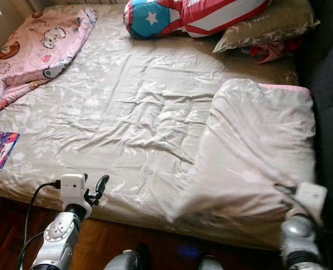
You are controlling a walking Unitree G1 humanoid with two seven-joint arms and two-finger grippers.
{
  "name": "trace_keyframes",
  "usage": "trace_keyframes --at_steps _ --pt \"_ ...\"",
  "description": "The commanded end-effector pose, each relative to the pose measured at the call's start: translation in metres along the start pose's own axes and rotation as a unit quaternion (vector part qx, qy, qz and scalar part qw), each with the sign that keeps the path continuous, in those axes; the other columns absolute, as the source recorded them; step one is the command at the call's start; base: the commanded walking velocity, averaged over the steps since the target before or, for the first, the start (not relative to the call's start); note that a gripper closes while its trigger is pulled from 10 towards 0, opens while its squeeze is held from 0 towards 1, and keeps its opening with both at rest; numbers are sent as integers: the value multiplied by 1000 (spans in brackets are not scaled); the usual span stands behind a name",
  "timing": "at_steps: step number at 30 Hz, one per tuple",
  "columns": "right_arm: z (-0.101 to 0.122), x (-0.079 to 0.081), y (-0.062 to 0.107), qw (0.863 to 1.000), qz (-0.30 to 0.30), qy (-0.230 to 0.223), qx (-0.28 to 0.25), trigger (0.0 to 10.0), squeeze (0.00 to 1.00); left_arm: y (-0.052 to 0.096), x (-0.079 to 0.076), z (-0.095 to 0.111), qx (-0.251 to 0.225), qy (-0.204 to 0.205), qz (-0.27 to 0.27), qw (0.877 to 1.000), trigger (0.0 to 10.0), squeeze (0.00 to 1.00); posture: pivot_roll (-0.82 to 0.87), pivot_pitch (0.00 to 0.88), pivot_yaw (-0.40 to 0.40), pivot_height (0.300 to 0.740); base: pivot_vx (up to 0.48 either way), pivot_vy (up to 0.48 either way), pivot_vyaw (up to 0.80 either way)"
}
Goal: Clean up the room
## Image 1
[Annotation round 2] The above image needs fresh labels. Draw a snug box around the grey robot leg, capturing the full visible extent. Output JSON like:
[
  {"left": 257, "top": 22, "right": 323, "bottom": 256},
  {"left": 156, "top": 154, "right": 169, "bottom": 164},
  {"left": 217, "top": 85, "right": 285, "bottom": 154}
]
[
  {"left": 197, "top": 254, "right": 226, "bottom": 270},
  {"left": 103, "top": 245, "right": 153, "bottom": 270}
]

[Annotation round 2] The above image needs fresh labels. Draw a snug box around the grey robot right leg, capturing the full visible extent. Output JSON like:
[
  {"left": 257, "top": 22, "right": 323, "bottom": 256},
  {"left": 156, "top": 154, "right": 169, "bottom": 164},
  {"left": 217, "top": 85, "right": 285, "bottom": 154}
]
[{"left": 197, "top": 254, "right": 226, "bottom": 270}]

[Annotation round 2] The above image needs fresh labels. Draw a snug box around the bed with grey floral sheet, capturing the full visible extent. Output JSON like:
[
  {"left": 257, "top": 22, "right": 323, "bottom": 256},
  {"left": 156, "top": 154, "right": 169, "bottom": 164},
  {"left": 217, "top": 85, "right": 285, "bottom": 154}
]
[{"left": 0, "top": 4, "right": 316, "bottom": 251}]

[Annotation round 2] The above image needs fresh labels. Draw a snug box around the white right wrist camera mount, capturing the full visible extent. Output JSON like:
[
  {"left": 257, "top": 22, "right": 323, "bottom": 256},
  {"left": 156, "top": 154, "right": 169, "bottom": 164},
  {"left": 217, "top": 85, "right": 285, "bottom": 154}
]
[{"left": 293, "top": 181, "right": 329, "bottom": 217}]

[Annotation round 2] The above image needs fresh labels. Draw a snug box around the grey robot left leg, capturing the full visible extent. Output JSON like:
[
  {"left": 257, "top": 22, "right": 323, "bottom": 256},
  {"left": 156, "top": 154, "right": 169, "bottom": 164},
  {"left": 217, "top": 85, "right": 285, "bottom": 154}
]
[{"left": 103, "top": 245, "right": 153, "bottom": 270}]

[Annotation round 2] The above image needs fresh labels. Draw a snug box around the black upholstered chair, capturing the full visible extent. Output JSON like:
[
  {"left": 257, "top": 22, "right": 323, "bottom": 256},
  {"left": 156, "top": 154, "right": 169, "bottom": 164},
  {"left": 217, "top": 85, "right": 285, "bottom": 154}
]
[{"left": 299, "top": 0, "right": 333, "bottom": 203}]

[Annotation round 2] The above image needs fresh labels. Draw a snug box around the star and stripes bolster pillow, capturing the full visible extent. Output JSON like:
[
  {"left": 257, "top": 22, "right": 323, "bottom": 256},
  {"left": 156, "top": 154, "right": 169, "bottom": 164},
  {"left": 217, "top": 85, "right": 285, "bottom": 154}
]
[{"left": 123, "top": 0, "right": 273, "bottom": 40}]

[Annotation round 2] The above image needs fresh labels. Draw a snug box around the colourful comic book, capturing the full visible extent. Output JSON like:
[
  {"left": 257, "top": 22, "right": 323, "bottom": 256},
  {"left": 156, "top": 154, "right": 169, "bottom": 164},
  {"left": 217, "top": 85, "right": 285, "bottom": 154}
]
[{"left": 0, "top": 129, "right": 20, "bottom": 173}]

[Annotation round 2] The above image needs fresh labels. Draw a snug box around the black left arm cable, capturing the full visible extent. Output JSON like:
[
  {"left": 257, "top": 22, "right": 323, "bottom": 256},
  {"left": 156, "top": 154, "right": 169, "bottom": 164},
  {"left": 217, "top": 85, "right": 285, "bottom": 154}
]
[{"left": 16, "top": 180, "right": 61, "bottom": 270}]

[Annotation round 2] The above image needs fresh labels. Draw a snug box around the grey floral pillow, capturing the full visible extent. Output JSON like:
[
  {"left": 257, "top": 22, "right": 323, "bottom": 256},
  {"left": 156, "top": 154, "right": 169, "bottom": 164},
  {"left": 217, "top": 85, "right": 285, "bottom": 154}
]
[{"left": 213, "top": 0, "right": 321, "bottom": 54}]

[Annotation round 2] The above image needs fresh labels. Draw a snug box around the pink cartoon print blanket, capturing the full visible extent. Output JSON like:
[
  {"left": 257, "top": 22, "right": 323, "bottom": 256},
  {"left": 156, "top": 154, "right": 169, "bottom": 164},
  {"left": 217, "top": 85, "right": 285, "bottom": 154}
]
[{"left": 0, "top": 7, "right": 98, "bottom": 131}]

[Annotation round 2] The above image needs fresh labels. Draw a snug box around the folded grey floral duvet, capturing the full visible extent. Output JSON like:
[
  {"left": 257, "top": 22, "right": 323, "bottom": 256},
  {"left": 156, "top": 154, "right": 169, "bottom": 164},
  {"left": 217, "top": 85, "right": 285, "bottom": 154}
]
[{"left": 166, "top": 78, "right": 318, "bottom": 223}]

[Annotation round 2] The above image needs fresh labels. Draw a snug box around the red crumpled cloth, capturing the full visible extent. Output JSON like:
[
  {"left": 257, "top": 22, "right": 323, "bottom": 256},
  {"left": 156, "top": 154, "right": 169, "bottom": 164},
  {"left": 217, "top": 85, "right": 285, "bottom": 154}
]
[{"left": 248, "top": 38, "right": 302, "bottom": 64}]

